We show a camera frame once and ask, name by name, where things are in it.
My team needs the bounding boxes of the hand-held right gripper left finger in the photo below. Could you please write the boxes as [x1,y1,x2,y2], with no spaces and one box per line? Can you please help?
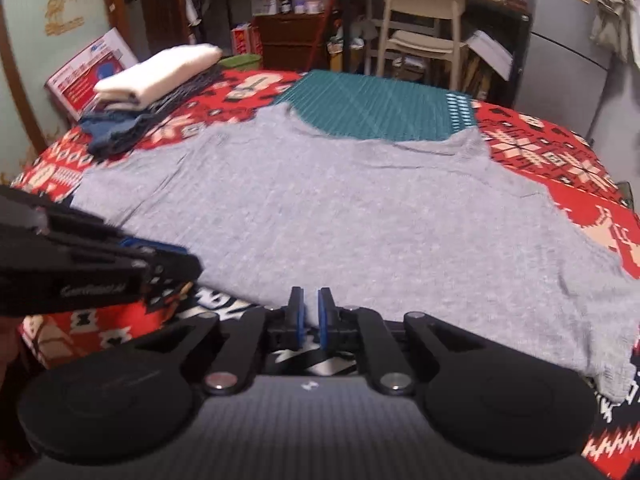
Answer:
[132,286,307,395]

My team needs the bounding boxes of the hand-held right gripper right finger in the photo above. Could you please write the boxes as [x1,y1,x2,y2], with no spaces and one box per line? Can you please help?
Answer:
[317,287,488,395]

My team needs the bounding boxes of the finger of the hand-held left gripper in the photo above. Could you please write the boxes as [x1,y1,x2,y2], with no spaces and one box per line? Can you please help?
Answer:
[119,237,190,262]
[146,254,205,307]

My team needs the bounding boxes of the grey knit shirt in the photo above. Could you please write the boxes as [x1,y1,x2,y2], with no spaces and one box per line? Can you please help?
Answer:
[72,102,640,403]

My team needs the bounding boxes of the folded blue jeans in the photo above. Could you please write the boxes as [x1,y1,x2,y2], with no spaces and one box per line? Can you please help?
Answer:
[79,110,156,158]

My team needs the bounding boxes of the dark striped folded garment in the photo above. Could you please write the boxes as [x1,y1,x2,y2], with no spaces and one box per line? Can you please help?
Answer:
[145,67,226,116]

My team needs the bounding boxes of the cream folded sweater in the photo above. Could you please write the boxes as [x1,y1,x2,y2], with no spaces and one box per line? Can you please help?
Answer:
[93,44,223,110]

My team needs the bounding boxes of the large red white box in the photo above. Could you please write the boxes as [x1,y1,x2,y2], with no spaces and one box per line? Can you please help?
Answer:
[45,27,140,122]

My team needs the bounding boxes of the green waste bin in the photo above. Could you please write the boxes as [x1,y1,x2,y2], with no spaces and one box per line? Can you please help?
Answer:
[219,54,263,72]

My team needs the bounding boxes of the green cutting mat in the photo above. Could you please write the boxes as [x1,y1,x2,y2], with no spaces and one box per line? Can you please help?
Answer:
[274,70,476,142]

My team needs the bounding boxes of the small red box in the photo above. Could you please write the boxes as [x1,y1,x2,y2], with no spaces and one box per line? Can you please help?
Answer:
[231,22,263,57]

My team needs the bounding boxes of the brown wooden door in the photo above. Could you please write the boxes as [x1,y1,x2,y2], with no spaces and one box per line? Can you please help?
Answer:
[100,0,198,56]

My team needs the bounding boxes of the wooden drawer cabinet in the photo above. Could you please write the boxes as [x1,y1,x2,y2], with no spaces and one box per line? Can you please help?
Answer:
[255,12,331,72]

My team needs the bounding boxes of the red patterned blanket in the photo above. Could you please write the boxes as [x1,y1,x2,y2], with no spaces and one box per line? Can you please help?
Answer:
[10,69,640,480]

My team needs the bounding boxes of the white flat box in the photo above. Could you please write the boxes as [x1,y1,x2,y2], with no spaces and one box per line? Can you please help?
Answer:
[467,30,516,81]

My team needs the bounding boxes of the grey refrigerator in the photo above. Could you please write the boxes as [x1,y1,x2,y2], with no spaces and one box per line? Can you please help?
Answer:
[515,0,633,126]

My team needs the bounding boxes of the beige cloth bag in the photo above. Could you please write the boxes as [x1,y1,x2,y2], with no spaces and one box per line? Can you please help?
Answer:
[590,0,633,63]

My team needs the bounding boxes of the black frame desk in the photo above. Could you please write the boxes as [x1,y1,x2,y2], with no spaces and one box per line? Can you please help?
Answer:
[340,0,531,106]

